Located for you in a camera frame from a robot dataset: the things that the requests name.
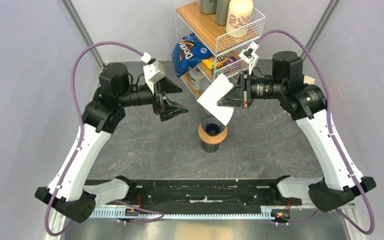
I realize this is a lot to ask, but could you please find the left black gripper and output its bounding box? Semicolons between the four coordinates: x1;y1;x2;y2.
118;76;189;121

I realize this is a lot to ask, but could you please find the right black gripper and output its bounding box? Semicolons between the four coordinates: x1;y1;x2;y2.
217;70;286;109

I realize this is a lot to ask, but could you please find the single white paper filter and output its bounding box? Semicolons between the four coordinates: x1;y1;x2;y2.
197;73;234;126

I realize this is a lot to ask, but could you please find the blue ribbed coffee dripper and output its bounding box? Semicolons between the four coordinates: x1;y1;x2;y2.
201;114;226;136

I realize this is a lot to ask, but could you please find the wooden ring dripper stand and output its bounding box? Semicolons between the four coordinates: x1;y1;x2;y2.
198;123;228;145

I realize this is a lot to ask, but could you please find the dark glass carafe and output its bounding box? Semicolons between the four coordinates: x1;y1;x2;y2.
200;140;220;153

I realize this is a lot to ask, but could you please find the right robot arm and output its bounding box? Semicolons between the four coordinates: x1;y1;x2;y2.
217;51;377;213

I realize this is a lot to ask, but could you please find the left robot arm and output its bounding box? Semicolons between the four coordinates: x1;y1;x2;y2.
35;59;188;223

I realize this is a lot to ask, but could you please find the paper coffee filter stack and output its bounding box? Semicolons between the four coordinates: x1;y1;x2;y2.
303;75;316;85

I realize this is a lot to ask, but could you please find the grey canister lower shelf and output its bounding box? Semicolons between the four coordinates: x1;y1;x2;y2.
201;78;216;95

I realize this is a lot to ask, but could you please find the yellow M&M candy bag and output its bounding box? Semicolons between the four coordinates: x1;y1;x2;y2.
201;53;238;73

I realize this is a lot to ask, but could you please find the white canister lower shelf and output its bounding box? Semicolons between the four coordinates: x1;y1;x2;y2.
189;66;205;92

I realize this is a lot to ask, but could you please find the blue Doritos chip bag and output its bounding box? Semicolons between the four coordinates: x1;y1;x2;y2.
171;33;213;78

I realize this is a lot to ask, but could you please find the cream white bottle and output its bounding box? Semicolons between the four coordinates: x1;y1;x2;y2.
225;0;254;39

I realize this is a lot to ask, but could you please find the grey green bottle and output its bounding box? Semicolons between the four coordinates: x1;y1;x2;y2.
215;0;230;26
200;0;218;15

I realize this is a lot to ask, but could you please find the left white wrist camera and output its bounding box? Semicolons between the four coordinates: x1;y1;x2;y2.
140;52;166;94

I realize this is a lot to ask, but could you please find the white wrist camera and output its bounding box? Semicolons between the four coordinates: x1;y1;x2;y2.
238;41;259;75
140;52;166;94

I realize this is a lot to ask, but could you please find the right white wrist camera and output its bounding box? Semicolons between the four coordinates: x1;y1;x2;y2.
238;41;259;75

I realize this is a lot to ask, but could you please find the white wire shelf rack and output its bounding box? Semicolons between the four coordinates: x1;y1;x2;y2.
174;0;266;98

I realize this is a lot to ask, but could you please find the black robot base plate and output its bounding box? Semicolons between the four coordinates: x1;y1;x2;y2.
85;178;304;216

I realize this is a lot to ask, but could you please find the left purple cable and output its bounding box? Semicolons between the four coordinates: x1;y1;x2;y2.
44;41;165;237

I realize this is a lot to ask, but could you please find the purple cable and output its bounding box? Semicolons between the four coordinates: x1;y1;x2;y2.
44;41;165;237
256;29;376;235

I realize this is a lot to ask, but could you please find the aluminium rail frame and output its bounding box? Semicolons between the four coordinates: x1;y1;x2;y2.
59;204;364;240

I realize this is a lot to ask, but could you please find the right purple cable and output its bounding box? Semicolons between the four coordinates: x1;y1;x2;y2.
256;29;376;235

